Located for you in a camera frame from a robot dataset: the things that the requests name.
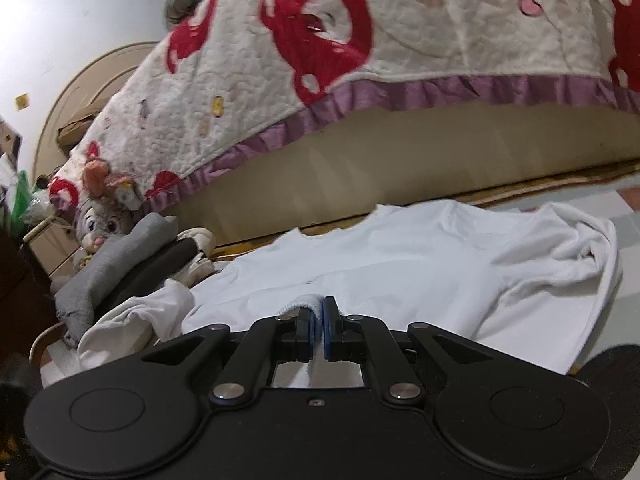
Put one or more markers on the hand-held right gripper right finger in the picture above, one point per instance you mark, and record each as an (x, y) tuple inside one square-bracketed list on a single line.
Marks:
[(328, 332)]

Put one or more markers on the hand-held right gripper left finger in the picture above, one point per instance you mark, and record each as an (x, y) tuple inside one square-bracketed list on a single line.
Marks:
[(314, 332)]

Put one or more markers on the white t-shirt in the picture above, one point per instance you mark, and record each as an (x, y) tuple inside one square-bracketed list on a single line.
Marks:
[(400, 270)]

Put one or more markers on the dark grey folded garment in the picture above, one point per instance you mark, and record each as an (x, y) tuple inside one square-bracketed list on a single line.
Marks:
[(150, 270)]

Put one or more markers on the cream bed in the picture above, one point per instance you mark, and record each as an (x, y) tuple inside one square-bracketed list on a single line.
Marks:
[(450, 160)]

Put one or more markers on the grey folded sweater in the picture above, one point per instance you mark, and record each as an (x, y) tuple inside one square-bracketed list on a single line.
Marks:
[(110, 265)]

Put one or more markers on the grey rabbit plush toy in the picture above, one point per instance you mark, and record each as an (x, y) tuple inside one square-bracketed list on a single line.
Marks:
[(100, 225)]

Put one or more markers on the cream bedside cabinet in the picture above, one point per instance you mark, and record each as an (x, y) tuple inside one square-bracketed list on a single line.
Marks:
[(45, 245)]

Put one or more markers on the person's dark pants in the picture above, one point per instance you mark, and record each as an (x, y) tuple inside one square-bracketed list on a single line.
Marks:
[(615, 390)]

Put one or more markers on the quilted bedspread with red print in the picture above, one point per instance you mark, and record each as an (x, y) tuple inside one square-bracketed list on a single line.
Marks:
[(400, 35)]

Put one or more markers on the checked rug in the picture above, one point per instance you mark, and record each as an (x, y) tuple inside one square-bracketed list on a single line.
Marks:
[(627, 240)]

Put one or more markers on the brown pillow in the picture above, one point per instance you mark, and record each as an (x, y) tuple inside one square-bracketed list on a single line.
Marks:
[(75, 127)]

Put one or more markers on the green plastic bag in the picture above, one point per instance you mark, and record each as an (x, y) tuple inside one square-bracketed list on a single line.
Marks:
[(22, 195)]

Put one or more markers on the cream bed headboard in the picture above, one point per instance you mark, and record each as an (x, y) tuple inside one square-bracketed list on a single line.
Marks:
[(65, 95)]

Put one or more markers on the yellow wall sticker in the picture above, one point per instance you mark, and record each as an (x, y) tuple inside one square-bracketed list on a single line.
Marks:
[(21, 101)]

